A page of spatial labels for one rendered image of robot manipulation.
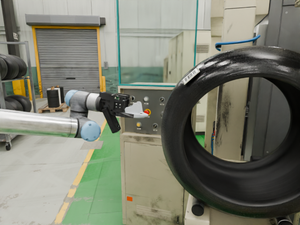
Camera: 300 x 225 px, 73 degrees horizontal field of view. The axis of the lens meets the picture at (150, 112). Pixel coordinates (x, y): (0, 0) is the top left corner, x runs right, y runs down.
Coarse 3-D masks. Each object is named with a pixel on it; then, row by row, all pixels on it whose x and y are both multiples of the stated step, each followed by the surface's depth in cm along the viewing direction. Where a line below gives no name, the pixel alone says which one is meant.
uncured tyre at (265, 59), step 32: (224, 64) 59; (256, 64) 56; (288, 64) 54; (192, 96) 63; (288, 96) 80; (192, 160) 93; (224, 160) 94; (256, 160) 90; (288, 160) 83; (192, 192) 71; (224, 192) 82; (256, 192) 81; (288, 192) 73
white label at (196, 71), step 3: (195, 69) 63; (198, 69) 62; (192, 72) 63; (195, 72) 62; (198, 72) 61; (189, 75) 64; (192, 75) 62; (186, 78) 64; (189, 78) 62; (183, 81) 64; (186, 81) 63
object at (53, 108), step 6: (48, 90) 628; (54, 90) 631; (60, 90) 706; (48, 96) 631; (54, 96) 634; (60, 96) 710; (48, 102) 637; (54, 102) 636; (60, 102) 691; (42, 108) 628; (48, 108) 635; (54, 108) 636; (60, 108) 640; (66, 108) 652
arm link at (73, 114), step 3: (72, 111) 86; (75, 111) 85; (78, 111) 90; (72, 114) 86; (75, 114) 85; (78, 114) 86; (81, 114) 86; (84, 114) 87; (87, 114) 90; (72, 117) 86; (75, 117) 85; (78, 117) 84
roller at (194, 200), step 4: (192, 200) 78; (196, 200) 76; (192, 204) 75; (196, 204) 74; (200, 204) 74; (192, 208) 74; (196, 208) 73; (200, 208) 73; (192, 212) 74; (196, 212) 73; (200, 212) 73
